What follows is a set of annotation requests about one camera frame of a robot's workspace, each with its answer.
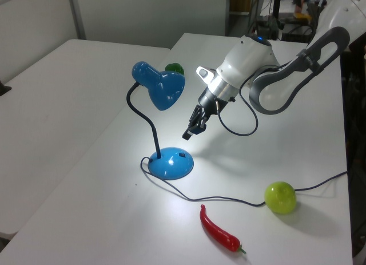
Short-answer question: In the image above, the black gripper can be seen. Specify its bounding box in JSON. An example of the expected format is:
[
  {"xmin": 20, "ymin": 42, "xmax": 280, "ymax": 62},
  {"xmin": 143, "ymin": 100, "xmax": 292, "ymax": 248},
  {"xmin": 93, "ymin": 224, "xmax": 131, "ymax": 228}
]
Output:
[{"xmin": 182, "ymin": 90, "xmax": 220, "ymax": 141}]

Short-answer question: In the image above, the blue desk lamp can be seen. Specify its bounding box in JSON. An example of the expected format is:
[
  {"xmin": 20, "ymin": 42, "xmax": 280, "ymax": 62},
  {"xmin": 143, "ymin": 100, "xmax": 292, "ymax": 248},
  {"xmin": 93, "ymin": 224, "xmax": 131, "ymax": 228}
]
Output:
[{"xmin": 126, "ymin": 61, "xmax": 194, "ymax": 181}]

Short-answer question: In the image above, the green bell pepper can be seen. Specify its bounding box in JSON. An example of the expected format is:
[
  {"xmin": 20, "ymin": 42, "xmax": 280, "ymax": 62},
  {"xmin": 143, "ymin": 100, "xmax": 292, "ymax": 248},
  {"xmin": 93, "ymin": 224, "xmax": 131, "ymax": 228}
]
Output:
[{"xmin": 165, "ymin": 62, "xmax": 186, "ymax": 76}]

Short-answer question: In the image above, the red chili pepper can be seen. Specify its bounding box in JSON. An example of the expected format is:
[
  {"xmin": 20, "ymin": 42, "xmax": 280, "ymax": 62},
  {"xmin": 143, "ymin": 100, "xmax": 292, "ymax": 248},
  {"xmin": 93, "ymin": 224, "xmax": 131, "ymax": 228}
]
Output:
[{"xmin": 199, "ymin": 204, "xmax": 247, "ymax": 255}]

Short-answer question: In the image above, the green apple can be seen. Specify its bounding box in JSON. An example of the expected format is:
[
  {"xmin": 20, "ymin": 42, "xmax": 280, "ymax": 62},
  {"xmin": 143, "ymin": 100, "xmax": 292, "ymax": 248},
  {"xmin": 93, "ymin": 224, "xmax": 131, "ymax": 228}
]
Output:
[{"xmin": 264, "ymin": 181, "xmax": 297, "ymax": 215}]

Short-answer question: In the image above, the black equipment box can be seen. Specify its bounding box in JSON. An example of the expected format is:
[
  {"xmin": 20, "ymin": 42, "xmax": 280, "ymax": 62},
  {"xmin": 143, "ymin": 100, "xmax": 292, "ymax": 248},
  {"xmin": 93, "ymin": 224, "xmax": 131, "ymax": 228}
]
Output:
[{"xmin": 281, "ymin": 22, "xmax": 314, "ymax": 43}]

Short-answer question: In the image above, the thin black stand pole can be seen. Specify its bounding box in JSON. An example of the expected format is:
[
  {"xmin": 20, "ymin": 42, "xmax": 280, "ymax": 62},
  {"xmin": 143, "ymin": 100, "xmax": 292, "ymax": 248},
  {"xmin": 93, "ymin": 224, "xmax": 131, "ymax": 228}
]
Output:
[{"xmin": 272, "ymin": 0, "xmax": 283, "ymax": 20}]

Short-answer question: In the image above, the white adjacent table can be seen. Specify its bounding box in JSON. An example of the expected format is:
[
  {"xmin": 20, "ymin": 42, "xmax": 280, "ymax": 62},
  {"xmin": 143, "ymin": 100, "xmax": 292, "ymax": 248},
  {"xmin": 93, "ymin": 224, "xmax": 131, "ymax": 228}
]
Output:
[{"xmin": 0, "ymin": 38, "xmax": 172, "ymax": 240}]

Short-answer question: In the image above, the black keyboard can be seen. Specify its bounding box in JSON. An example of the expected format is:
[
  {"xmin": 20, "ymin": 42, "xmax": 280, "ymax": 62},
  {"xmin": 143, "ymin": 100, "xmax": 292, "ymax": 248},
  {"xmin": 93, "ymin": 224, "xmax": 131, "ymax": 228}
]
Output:
[{"xmin": 307, "ymin": 1, "xmax": 325, "ymax": 23}]

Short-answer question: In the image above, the black clamp foot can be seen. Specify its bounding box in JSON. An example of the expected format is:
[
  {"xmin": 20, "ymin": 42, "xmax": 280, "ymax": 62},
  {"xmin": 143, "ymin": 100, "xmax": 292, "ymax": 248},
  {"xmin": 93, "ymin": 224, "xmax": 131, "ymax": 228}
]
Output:
[{"xmin": 0, "ymin": 80, "xmax": 13, "ymax": 97}]

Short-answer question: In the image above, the dark gripper cable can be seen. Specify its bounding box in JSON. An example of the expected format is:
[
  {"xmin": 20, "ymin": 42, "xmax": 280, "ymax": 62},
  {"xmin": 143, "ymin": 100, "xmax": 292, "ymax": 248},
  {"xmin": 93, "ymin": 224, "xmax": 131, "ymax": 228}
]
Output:
[{"xmin": 216, "ymin": 76, "xmax": 260, "ymax": 136}]

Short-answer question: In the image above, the dark lamp power cable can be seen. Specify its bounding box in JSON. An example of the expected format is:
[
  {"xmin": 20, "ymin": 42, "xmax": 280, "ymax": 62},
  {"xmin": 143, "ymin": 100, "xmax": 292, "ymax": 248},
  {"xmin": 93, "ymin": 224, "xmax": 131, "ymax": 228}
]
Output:
[{"xmin": 140, "ymin": 157, "xmax": 348, "ymax": 207}]

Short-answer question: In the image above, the grey partition post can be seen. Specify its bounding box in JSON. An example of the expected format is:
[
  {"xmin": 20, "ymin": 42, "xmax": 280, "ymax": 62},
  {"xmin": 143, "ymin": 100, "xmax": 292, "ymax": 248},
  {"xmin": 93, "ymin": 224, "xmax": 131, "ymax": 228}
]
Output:
[{"xmin": 67, "ymin": 0, "xmax": 87, "ymax": 40}]

